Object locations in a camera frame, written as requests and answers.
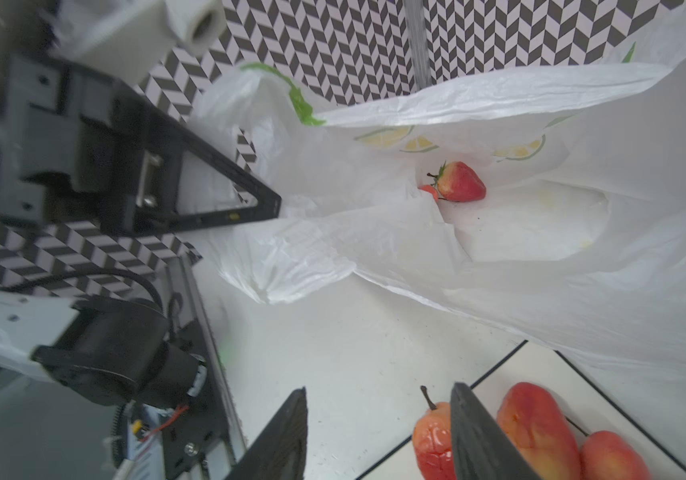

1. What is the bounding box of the white mat black border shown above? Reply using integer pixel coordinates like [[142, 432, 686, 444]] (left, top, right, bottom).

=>
[[354, 338, 686, 480]]

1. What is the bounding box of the red fake apple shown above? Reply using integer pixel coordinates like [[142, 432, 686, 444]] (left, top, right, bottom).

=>
[[412, 385, 457, 480]]

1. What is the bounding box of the red fake pear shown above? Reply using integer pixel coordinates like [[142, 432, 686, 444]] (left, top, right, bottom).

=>
[[496, 382, 582, 480]]

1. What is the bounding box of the white plastic bag lemon print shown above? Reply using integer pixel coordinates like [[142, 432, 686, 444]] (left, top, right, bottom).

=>
[[188, 2, 686, 378]]

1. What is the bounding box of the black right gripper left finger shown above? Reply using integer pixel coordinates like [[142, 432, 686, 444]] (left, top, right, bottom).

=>
[[226, 388, 308, 480]]

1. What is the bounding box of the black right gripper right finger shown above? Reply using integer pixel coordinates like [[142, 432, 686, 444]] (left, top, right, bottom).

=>
[[450, 382, 540, 480]]

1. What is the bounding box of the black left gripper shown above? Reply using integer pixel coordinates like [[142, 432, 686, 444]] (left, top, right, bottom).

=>
[[0, 54, 282, 234]]

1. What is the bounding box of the red fake strawberry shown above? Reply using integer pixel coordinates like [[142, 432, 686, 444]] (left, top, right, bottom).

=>
[[427, 161, 487, 203]]

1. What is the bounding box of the small red fake fruit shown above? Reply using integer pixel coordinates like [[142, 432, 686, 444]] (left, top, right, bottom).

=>
[[419, 185, 440, 201]]

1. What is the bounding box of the orange fake carrot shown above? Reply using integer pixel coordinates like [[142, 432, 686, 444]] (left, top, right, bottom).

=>
[[580, 431, 652, 480]]

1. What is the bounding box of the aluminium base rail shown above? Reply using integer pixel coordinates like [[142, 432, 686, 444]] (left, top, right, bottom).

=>
[[111, 254, 248, 480]]

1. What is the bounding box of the left grey corner post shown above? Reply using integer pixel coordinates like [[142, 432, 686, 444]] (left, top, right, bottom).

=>
[[403, 0, 434, 90]]

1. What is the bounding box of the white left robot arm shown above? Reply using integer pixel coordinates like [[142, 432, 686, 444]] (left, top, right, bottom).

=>
[[0, 1, 281, 424]]

